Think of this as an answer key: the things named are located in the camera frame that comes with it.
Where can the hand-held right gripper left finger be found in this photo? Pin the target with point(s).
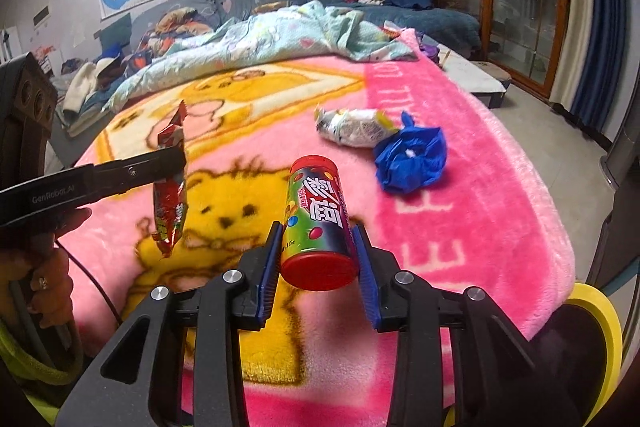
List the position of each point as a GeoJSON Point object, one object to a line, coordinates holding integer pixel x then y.
{"type": "Point", "coordinates": [267, 267]}

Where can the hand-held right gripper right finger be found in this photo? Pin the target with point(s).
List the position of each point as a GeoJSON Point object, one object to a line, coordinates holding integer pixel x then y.
{"type": "Point", "coordinates": [367, 279]}

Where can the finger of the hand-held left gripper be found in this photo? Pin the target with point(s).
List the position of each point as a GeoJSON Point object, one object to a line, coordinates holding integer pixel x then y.
{"type": "Point", "coordinates": [140, 169]}

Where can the red snack wrapper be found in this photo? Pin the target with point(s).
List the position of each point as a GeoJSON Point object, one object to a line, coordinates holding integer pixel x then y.
{"type": "Point", "coordinates": [170, 212]}

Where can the red candy tube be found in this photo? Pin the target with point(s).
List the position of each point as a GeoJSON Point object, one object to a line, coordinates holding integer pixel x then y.
{"type": "Point", "coordinates": [317, 227]}

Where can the person's left hand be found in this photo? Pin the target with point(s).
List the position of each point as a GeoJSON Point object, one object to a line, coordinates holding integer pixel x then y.
{"type": "Point", "coordinates": [47, 287]}

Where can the white cloth heap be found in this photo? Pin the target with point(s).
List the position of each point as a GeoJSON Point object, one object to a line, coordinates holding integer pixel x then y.
{"type": "Point", "coordinates": [90, 82]}

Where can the colourful cloth pile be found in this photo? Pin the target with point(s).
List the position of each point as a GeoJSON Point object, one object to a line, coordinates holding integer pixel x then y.
{"type": "Point", "coordinates": [175, 22]}

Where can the white foam fruit net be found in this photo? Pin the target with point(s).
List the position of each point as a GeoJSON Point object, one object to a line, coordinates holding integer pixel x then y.
{"type": "Point", "coordinates": [355, 127]}

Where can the light blue printed quilt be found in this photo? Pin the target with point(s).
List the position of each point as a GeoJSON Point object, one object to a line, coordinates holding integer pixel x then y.
{"type": "Point", "coordinates": [240, 42]}

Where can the pink printed blanket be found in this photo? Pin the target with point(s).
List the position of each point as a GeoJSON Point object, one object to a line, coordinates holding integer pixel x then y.
{"type": "Point", "coordinates": [475, 157]}

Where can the white low bench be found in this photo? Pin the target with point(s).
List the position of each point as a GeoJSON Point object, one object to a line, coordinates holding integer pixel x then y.
{"type": "Point", "coordinates": [475, 77]}

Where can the yellow round bin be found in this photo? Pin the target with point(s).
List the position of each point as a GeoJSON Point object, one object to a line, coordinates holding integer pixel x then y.
{"type": "Point", "coordinates": [602, 322]}

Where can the grey standing air conditioner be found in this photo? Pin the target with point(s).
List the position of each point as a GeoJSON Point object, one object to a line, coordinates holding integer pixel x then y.
{"type": "Point", "coordinates": [622, 167]}

